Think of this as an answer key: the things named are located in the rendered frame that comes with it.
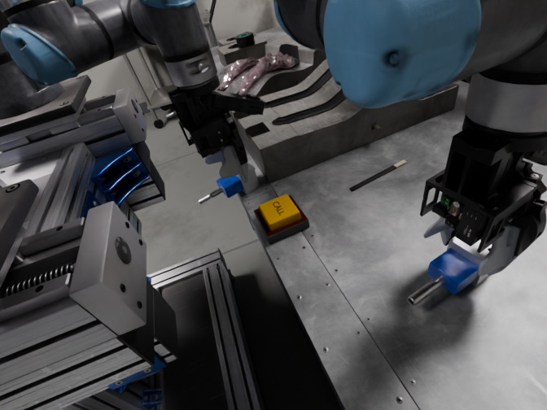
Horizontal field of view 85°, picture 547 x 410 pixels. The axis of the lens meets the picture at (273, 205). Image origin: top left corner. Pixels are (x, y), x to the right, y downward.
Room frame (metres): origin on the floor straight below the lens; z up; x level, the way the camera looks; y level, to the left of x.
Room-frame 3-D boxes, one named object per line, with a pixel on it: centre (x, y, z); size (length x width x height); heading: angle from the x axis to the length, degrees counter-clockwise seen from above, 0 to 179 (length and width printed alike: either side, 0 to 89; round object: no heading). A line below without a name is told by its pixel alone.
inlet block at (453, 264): (0.20, -0.20, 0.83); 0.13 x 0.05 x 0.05; 110
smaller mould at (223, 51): (1.49, -0.05, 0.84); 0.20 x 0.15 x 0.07; 101
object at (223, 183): (0.52, 0.09, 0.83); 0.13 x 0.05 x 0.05; 115
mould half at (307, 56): (1.04, -0.07, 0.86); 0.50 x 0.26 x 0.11; 118
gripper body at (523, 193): (0.20, -0.21, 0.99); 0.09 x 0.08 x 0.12; 110
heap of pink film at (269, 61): (1.03, -0.07, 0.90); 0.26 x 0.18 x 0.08; 118
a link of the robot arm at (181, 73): (0.53, 0.07, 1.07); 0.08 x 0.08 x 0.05
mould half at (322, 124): (0.70, -0.22, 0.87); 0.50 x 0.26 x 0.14; 101
